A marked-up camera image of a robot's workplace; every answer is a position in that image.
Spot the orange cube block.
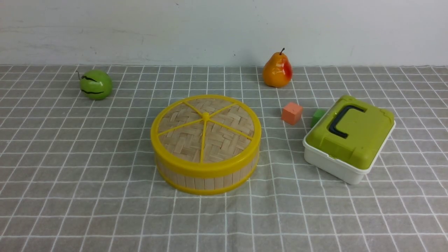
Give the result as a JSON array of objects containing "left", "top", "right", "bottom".
[{"left": 281, "top": 102, "right": 303, "bottom": 125}]

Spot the bamboo steamer basket yellow rim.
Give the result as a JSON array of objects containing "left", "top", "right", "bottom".
[{"left": 155, "top": 154, "right": 259, "bottom": 196}]

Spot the grey checked tablecloth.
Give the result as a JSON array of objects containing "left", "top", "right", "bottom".
[{"left": 0, "top": 65, "right": 448, "bottom": 252}]

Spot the green cube block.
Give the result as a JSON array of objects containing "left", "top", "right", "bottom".
[{"left": 310, "top": 108, "right": 327, "bottom": 128}]

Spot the orange red toy pear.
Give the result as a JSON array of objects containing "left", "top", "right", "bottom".
[{"left": 262, "top": 48, "right": 293, "bottom": 88}]

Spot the yellow woven steamer lid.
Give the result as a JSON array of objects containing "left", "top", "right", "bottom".
[{"left": 150, "top": 95, "right": 262, "bottom": 178}]

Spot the green white lidded box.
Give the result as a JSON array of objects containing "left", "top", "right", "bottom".
[{"left": 303, "top": 95, "right": 396, "bottom": 184}]

